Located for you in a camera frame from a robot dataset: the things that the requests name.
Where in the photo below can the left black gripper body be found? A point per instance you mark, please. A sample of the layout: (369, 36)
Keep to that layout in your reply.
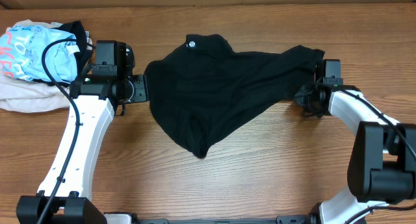
(140, 88)

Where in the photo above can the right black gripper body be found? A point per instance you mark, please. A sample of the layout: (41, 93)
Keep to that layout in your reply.
(306, 98)

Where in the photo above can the black polo shirt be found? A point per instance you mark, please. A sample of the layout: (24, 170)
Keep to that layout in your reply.
(203, 91)

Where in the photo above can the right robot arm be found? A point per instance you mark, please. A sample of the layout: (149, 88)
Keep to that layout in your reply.
(381, 170)

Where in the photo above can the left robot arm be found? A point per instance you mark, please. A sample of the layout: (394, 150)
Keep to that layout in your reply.
(65, 195)

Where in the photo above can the black folded garment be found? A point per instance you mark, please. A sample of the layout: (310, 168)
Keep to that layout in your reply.
(82, 41)

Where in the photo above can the beige folded garment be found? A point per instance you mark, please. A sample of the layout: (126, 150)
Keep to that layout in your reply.
(30, 96)

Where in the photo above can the light blue printed shirt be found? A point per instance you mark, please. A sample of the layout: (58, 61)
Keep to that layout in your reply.
(22, 48)

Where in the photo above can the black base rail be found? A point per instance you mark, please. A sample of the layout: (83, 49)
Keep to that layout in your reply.
(221, 221)

